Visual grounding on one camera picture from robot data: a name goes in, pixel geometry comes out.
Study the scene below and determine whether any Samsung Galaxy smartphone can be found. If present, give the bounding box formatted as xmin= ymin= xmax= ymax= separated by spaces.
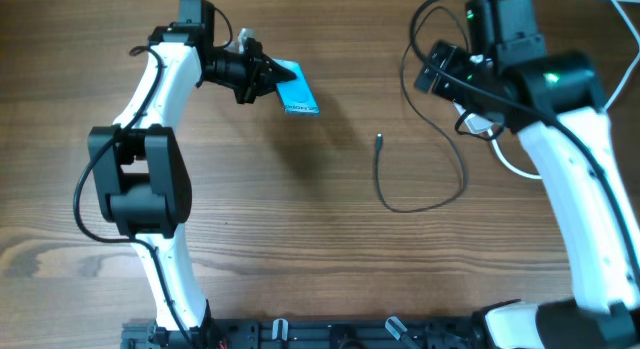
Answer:
xmin=275 ymin=59 xmax=320 ymax=116

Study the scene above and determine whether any black USB charging cable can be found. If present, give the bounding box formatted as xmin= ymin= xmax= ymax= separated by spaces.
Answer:
xmin=373 ymin=5 xmax=472 ymax=214

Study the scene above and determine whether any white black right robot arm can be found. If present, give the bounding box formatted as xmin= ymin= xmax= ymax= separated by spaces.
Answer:
xmin=419 ymin=0 xmax=639 ymax=348

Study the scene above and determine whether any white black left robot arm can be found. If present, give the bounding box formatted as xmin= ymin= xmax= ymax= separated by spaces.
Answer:
xmin=73 ymin=0 xmax=313 ymax=348

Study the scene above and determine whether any white power strip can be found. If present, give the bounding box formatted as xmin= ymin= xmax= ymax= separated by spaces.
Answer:
xmin=453 ymin=102 xmax=503 ymax=138

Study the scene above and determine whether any white power strip cord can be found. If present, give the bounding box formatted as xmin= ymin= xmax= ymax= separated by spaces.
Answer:
xmin=489 ymin=0 xmax=640 ymax=181

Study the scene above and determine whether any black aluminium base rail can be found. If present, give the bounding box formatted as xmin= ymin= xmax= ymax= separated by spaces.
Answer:
xmin=121 ymin=316 xmax=481 ymax=349

